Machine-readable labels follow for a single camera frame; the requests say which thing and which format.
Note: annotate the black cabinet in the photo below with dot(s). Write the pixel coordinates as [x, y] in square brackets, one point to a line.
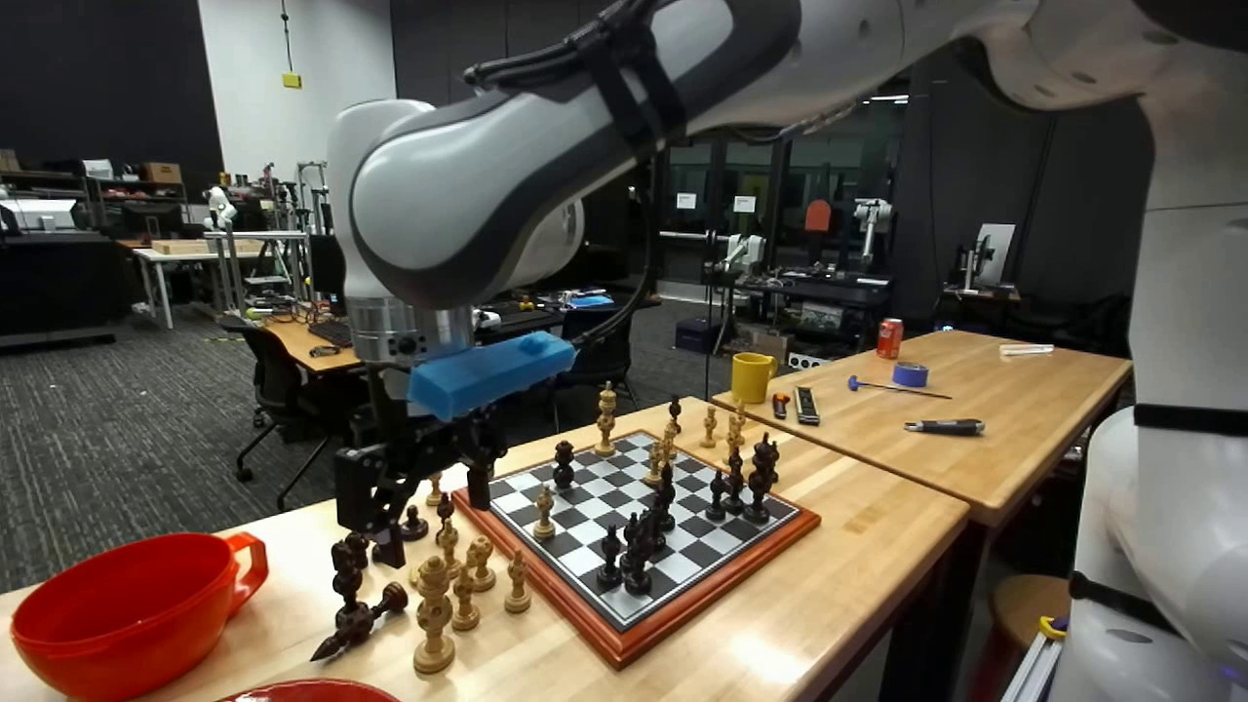
[60, 277]

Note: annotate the beige crowned chess piece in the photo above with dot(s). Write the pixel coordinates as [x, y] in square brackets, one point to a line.
[477, 565]

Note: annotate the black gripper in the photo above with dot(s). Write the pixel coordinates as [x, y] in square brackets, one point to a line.
[414, 442]

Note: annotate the black chess pawn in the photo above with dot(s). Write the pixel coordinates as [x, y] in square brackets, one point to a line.
[386, 547]
[414, 524]

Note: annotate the framed white board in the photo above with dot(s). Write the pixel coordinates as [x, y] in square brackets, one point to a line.
[997, 253]

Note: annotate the large beige chess piece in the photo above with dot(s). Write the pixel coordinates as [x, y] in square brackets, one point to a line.
[429, 621]

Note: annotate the black marker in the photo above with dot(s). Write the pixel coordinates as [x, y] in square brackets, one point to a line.
[947, 425]

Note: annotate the toppled black chess piece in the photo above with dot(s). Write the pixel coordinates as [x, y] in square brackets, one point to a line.
[351, 624]

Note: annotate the chessboard with red frame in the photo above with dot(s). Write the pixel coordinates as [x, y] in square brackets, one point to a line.
[687, 571]

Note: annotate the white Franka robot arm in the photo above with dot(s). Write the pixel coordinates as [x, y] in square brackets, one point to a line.
[494, 197]

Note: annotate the tall black chess piece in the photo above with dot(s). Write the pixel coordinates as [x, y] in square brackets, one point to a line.
[349, 565]

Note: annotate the wooden office desk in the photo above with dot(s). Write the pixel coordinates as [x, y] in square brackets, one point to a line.
[301, 343]

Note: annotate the yellow cup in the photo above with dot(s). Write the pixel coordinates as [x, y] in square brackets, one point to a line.
[750, 381]

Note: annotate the yellow wall sign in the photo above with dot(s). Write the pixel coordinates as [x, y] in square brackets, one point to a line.
[290, 83]

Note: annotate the beige chess pawn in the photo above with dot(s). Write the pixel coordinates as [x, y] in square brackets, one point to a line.
[433, 493]

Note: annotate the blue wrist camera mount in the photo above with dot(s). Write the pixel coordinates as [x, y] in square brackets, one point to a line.
[490, 376]

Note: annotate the white flat item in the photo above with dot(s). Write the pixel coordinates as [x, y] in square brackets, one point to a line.
[1026, 347]

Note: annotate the wooden stool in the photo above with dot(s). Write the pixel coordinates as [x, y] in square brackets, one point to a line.
[1035, 606]

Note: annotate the white robot on bench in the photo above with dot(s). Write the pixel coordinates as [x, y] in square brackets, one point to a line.
[867, 221]

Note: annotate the black remote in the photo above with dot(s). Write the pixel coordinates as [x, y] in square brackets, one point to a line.
[805, 408]

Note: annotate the black office chair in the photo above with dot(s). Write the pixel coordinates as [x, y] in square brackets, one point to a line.
[273, 392]

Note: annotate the small white background robot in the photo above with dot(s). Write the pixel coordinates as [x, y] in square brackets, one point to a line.
[219, 209]

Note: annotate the blue tape roll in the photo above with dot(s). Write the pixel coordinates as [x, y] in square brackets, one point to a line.
[909, 376]

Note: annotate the black chess bishop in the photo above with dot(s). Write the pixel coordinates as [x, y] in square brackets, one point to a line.
[665, 495]

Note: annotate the tall beige chess piece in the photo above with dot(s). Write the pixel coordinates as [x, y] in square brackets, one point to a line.
[665, 448]
[606, 418]

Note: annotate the red can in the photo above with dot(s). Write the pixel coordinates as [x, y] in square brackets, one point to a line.
[891, 335]

